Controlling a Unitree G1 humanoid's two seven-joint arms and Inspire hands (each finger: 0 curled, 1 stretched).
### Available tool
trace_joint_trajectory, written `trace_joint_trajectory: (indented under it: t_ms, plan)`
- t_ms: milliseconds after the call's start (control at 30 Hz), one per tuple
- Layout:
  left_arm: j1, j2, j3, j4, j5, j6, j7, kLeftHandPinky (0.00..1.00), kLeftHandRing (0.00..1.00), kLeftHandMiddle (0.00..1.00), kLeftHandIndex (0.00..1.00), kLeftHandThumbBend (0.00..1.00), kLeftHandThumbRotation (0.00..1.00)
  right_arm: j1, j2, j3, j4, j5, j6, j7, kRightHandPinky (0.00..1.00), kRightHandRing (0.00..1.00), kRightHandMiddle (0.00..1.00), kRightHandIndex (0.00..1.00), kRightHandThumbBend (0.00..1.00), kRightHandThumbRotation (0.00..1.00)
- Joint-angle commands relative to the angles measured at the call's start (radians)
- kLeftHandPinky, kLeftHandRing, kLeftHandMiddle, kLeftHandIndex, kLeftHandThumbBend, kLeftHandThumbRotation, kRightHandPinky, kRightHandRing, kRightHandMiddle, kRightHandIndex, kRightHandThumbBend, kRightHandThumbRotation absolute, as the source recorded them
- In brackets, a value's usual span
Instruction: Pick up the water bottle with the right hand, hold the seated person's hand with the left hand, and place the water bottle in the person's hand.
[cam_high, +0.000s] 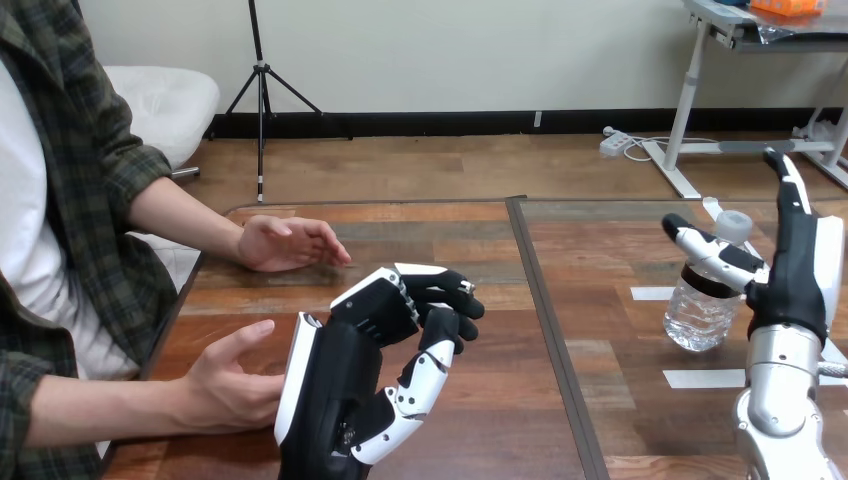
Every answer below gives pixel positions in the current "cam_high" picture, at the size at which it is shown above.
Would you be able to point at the person's hand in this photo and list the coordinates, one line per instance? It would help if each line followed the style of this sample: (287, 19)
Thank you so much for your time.
(285, 245)
(228, 387)

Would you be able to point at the white desk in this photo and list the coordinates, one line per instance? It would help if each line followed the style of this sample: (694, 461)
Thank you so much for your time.
(755, 99)

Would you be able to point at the person's forearm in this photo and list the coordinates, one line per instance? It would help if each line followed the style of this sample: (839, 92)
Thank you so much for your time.
(106, 411)
(182, 222)

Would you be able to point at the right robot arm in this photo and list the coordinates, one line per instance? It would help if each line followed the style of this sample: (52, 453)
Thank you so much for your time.
(782, 397)

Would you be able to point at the person's body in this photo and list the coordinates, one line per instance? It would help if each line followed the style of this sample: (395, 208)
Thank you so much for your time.
(60, 232)

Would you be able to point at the black tripod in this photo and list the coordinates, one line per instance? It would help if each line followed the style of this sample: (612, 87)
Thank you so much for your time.
(262, 99)

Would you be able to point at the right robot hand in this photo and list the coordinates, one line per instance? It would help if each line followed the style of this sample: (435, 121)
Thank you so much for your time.
(795, 278)

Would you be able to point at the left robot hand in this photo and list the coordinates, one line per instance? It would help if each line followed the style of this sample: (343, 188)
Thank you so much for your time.
(344, 371)

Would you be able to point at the orange thing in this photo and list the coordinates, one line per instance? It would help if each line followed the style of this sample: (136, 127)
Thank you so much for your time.
(788, 6)

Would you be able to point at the white power strip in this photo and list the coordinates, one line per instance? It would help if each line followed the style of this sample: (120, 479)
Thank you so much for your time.
(615, 142)

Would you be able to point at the clear water bottle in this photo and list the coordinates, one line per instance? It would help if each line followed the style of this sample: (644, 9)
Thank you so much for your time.
(703, 311)

